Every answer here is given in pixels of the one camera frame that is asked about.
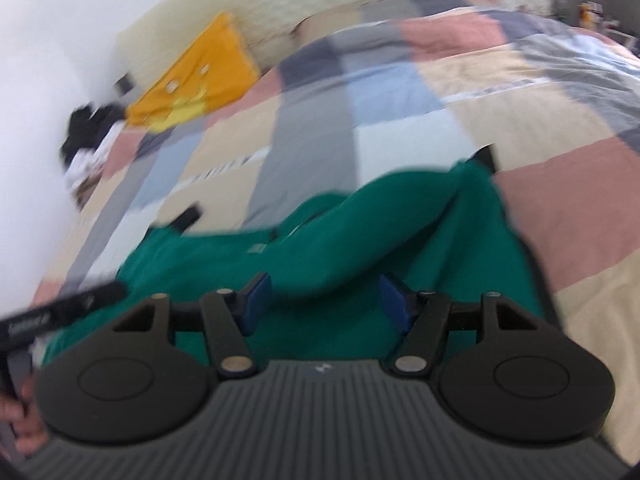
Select yellow crown pillow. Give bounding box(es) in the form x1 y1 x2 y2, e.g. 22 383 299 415
125 12 261 133

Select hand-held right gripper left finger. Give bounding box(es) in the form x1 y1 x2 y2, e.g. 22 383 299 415
112 272 274 379

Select bottles on nightstand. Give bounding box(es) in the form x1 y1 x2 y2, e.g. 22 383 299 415
575 2 621 31

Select person's left hand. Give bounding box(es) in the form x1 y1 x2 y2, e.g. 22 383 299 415
0 380 51 456

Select cream quilted headboard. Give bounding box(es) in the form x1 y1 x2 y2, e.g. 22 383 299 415
115 0 553 86

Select black and white cloth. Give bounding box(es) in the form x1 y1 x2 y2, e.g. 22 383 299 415
60 102 131 201

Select patchwork quilt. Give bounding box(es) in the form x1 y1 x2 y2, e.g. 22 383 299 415
32 0 640 441

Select green garment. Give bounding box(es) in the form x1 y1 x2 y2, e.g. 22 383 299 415
40 145 548 368

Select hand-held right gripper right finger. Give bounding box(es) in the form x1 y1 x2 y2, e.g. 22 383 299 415
378 275 539 379

